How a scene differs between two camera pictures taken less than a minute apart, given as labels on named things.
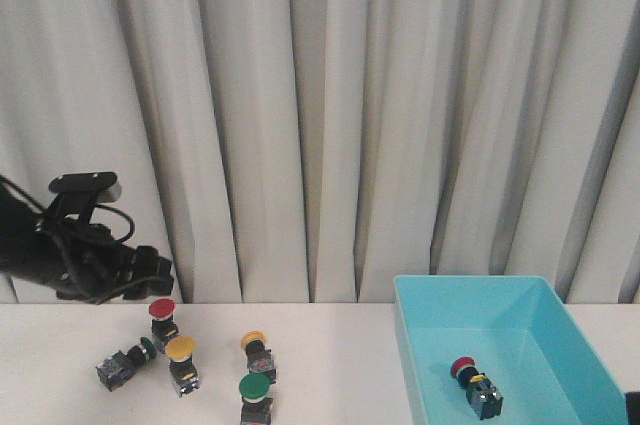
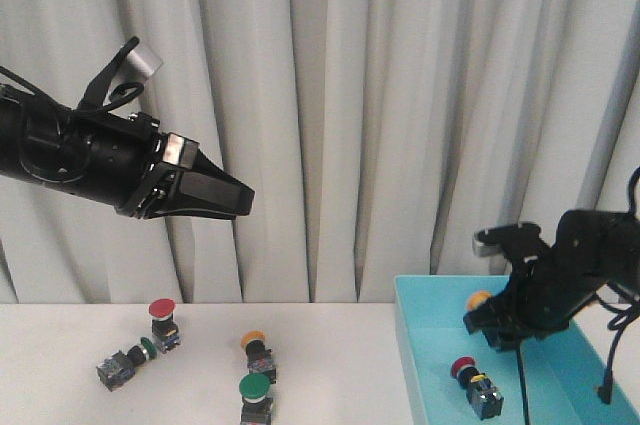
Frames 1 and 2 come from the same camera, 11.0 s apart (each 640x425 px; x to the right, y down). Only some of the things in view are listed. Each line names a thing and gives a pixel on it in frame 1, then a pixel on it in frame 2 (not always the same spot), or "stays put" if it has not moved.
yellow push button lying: [259, 358] stays put
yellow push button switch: [179, 349] to [477, 298]
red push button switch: [481, 394] stays put
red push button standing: [164, 326] stays put
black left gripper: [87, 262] to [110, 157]
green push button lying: [117, 369] stays put
